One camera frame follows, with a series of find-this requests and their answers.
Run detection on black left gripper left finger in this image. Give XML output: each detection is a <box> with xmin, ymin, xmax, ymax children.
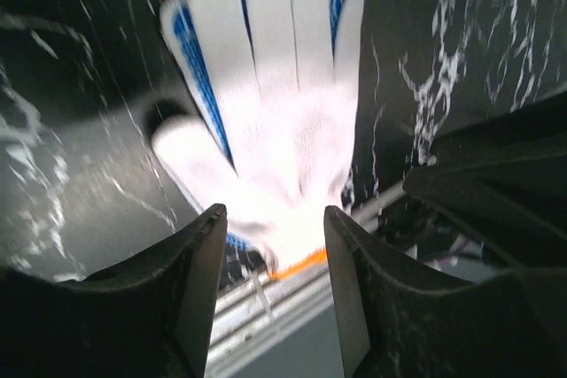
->
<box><xmin>1</xmin><ymin>204</ymin><xmax>227</xmax><ymax>377</ymax></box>

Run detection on blue dotted white glove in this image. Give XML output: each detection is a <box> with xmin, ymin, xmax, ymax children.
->
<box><xmin>151</xmin><ymin>0</ymin><xmax>364</xmax><ymax>280</ymax></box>

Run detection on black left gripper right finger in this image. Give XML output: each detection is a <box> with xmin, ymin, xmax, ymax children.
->
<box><xmin>324</xmin><ymin>206</ymin><xmax>566</xmax><ymax>377</ymax></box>

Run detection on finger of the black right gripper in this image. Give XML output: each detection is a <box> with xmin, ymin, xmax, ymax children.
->
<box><xmin>403</xmin><ymin>93</ymin><xmax>566</xmax><ymax>263</ymax></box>

